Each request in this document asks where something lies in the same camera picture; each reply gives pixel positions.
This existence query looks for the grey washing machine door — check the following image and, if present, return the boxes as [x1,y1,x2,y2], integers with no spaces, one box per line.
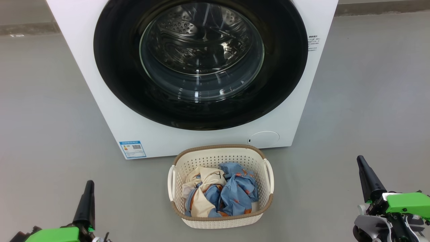
[93,0,309,131]

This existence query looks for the blue energy label sticker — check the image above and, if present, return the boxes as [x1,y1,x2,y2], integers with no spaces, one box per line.
[119,140,147,159]

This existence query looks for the cream and blue clothing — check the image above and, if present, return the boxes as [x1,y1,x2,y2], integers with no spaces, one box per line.
[181,166,227,218]

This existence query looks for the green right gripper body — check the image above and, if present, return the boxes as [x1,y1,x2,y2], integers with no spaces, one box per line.
[367,192,430,222]

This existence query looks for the blue and cream clothes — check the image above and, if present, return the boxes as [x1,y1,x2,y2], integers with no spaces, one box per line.
[185,162,259,217]

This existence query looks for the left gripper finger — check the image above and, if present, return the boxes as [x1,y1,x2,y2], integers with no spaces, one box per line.
[72,180,96,231]

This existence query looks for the white front-load washing machine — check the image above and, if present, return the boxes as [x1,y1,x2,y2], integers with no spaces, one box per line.
[45,0,339,160]

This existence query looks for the stainless steel washing machine drum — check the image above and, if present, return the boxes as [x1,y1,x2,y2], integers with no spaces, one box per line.
[141,2,264,101]

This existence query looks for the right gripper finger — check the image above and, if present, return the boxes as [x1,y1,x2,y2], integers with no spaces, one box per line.
[357,155,387,204]

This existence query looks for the cream perforated laundry basket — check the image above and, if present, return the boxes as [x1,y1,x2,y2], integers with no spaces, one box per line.
[167,145,274,230]

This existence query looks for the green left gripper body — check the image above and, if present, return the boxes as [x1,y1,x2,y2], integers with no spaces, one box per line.
[10,225,101,242]

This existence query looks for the round white filter cover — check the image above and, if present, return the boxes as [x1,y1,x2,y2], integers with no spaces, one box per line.
[247,131,280,147]

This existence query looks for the small black text sticker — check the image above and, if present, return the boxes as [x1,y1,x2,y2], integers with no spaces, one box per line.
[307,35,320,52]

